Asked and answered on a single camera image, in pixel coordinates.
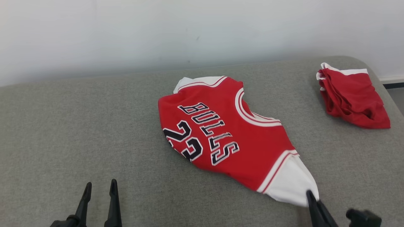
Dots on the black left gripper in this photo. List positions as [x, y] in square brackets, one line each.
[68, 222]

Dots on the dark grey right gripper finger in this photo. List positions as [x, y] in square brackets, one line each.
[328, 219]
[315, 211]

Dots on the red Bulls basketball jersey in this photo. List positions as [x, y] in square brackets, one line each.
[227, 142]

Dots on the red shorts with white band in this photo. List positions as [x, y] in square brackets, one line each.
[353, 97]

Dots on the dark skirting board strip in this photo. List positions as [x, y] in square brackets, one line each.
[393, 84]

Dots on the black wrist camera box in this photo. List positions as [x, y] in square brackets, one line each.
[363, 219]

